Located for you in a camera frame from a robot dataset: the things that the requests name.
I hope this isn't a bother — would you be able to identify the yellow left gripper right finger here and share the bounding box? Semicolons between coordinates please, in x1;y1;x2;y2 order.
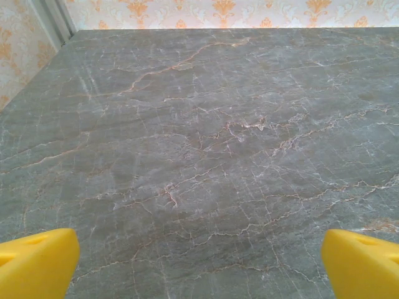
321;229;399;299

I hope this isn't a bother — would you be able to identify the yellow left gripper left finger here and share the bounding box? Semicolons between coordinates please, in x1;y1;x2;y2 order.
0;227;81;299

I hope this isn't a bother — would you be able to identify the aluminium frame post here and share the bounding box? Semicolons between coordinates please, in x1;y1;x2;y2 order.
31;0;78;47

